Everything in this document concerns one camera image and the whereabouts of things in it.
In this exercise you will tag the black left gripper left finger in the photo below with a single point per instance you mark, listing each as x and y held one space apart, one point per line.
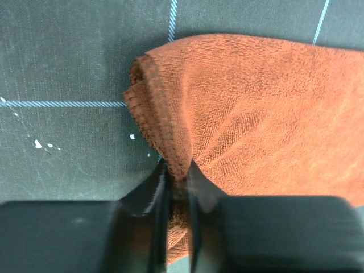
126 235

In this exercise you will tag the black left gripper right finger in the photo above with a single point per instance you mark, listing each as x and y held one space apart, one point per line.
270 233

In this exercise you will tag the brown towel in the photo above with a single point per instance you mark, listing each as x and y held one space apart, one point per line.
257 115

